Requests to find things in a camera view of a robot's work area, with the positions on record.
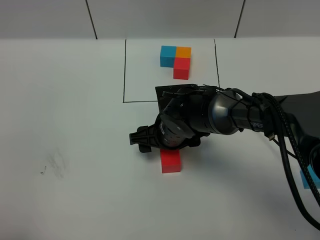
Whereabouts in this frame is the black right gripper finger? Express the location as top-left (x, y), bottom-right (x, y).
top-left (129, 124), bottom-right (158, 153)

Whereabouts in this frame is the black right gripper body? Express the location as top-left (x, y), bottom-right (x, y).
top-left (157, 93), bottom-right (213, 150)

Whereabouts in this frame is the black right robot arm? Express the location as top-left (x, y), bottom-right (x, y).
top-left (129, 84), bottom-right (320, 174)

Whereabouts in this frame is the red template cube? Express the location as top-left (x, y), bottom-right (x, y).
top-left (173, 57), bottom-right (191, 80)

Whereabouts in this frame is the orange template cube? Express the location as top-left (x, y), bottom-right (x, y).
top-left (175, 46), bottom-right (192, 59)

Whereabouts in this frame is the blue template cube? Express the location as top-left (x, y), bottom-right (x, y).
top-left (160, 45), bottom-right (177, 68)

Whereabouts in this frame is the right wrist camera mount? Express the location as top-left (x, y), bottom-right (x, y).
top-left (155, 84), bottom-right (199, 113)

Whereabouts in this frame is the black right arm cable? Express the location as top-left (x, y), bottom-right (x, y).
top-left (199, 84), bottom-right (320, 232)

